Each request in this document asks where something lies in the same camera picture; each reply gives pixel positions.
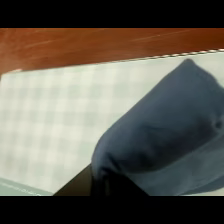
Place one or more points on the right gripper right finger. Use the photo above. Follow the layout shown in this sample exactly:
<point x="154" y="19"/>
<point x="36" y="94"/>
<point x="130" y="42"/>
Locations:
<point x="123" y="189"/>

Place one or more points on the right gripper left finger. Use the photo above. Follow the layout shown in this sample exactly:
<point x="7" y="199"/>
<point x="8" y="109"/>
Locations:
<point x="77" y="186"/>

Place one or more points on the dark blue T-shirt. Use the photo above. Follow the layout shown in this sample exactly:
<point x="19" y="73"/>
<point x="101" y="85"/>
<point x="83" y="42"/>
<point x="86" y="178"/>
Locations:
<point x="166" y="133"/>

